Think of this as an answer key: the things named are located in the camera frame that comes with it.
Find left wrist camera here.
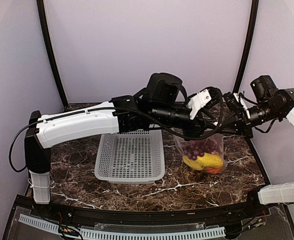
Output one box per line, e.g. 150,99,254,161
186,86,222,120

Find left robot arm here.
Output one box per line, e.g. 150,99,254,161
22,72,223,218

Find white slotted cable duct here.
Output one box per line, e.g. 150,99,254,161
19,214,226,240

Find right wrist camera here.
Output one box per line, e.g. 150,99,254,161
223,92,250,120

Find clear zip top bag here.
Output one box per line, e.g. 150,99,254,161
174,133,227,174

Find right black frame post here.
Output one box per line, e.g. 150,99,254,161
232,0,259,93

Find orange toy pumpkin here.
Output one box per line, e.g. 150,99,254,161
205,167,223,174

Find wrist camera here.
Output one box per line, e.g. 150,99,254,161
186,86,222,120
223,92,250,120

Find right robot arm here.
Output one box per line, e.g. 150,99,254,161
220,75,294,217

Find left black frame post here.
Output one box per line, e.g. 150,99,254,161
36,0,69,109

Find black frame post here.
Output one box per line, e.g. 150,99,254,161
36,0,69,109
232,0,259,93

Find white plastic basket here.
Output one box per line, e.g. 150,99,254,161
94,130,165,184

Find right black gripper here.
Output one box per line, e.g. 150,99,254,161
219,100,281,139

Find dark red toy grapes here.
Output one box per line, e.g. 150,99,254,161
181,138,218,160

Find black front rail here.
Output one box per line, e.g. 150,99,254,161
16,199,287,227

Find yellow toy fruit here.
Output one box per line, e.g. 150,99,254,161
182,153,223,171

